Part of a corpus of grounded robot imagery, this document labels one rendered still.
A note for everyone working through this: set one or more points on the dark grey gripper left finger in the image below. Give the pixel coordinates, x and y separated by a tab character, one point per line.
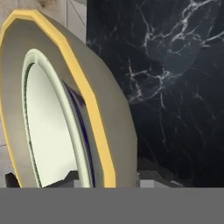
70	178

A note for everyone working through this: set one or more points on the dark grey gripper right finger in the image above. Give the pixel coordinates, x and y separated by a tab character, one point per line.
151	176

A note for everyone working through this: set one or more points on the small white bowl blue rim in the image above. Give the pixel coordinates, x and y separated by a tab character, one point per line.
49	131

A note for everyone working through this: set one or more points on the large grey bowl yellow rim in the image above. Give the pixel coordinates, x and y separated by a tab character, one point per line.
116	116

